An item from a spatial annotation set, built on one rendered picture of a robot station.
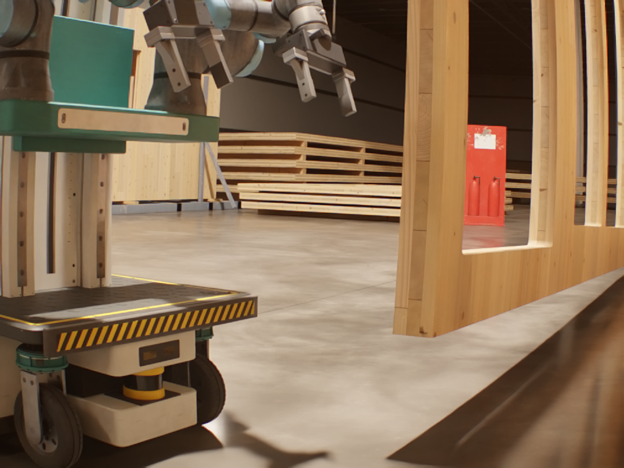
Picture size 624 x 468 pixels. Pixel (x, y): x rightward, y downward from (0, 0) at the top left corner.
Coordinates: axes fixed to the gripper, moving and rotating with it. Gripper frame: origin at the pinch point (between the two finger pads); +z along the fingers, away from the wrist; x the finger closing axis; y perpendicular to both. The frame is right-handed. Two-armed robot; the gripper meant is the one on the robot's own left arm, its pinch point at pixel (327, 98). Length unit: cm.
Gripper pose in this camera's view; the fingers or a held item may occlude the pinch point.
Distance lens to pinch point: 165.4
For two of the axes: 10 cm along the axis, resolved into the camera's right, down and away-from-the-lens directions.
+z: 2.2, 9.3, -2.8
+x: 5.9, 1.1, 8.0
